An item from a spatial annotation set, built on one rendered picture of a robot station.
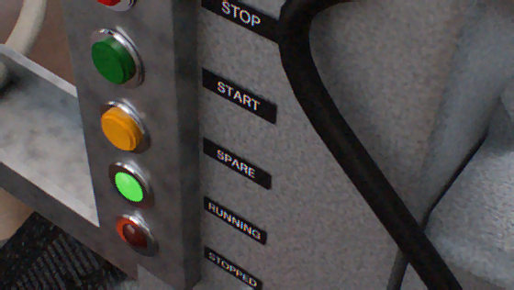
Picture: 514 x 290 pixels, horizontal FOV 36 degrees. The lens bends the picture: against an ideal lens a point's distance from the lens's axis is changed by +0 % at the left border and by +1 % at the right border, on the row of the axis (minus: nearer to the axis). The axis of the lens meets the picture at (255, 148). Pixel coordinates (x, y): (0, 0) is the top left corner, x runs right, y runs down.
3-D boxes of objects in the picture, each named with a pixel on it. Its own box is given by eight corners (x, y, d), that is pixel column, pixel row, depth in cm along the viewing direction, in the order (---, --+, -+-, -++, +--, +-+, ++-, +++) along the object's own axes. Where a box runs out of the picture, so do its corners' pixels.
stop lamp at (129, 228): (159, 247, 54) (157, 225, 52) (144, 261, 53) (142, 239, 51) (132, 229, 55) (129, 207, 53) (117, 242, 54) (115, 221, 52)
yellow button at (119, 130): (147, 149, 46) (144, 117, 44) (134, 160, 45) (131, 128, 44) (114, 129, 47) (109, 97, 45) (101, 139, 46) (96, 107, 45)
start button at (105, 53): (141, 83, 42) (138, 46, 40) (128, 94, 42) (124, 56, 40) (105, 63, 43) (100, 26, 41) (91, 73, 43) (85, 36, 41)
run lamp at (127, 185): (154, 199, 50) (152, 173, 48) (139, 213, 49) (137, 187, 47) (126, 181, 51) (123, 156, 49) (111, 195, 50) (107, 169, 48)
